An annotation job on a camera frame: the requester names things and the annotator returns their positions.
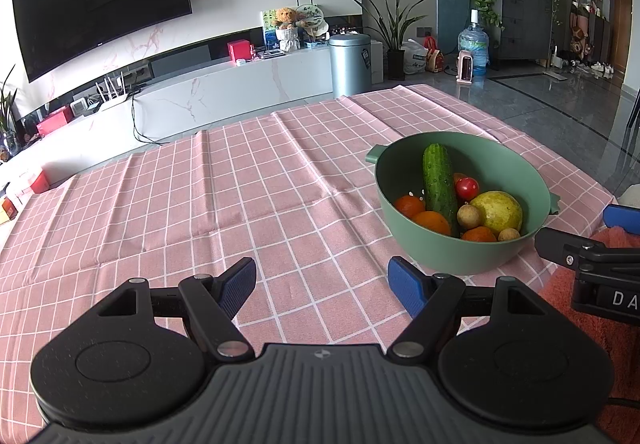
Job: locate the white router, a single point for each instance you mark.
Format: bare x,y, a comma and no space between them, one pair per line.
113,95

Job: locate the small red box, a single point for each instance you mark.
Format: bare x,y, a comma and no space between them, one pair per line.
39,182

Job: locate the thin-leaved potted plant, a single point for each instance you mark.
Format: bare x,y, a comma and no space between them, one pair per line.
7,114

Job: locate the white plastic bag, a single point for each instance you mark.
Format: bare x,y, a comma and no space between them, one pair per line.
414,58

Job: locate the white marble media console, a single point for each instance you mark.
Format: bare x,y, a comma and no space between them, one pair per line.
210,94

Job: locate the pink checked tablecloth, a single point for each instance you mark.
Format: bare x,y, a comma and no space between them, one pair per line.
175,204

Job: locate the grey metal trash can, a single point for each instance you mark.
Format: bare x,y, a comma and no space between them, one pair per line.
350,67

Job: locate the coral fleece cloth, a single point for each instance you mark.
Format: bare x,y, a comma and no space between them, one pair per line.
590,354

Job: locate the red tomato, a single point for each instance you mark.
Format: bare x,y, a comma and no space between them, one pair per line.
467,187

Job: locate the brown wooden door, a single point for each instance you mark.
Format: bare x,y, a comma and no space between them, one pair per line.
622,27

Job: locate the white cloth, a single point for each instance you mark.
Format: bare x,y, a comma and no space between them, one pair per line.
631,195

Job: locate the blue water jug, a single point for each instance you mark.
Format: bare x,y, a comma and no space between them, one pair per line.
473,43

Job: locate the round decorated fan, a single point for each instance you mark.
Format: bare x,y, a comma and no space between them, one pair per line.
310,15

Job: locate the potted plant in black pot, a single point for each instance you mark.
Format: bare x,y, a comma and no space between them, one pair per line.
395,32

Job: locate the white heater on floor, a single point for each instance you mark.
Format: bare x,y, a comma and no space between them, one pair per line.
466,67

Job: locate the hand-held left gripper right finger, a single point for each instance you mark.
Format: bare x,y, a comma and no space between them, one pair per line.
407,286

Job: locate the blue picture box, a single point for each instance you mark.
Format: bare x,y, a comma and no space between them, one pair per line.
270,32

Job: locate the red yellow bag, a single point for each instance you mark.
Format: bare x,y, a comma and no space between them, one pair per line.
434,55

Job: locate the yellow-green guava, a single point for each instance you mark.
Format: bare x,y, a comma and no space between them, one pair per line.
499,211

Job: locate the flat red box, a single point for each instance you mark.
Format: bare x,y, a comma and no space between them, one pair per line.
54,120

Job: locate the dark grey cabinet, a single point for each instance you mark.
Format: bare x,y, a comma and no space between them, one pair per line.
525,17

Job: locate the brown teddy bear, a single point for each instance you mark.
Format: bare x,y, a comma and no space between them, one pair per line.
286,17

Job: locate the green plastic bowl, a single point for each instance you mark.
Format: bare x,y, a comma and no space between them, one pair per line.
450,254

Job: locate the orange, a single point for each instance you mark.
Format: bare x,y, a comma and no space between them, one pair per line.
431,222
479,235

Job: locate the smooth tangerine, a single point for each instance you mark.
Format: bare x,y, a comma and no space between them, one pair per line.
407,205

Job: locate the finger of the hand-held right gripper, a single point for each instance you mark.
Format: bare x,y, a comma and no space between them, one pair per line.
622,216

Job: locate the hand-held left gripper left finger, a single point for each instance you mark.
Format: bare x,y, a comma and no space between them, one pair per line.
235,288

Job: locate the green cucumber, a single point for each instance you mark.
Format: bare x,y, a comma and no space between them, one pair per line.
440,184

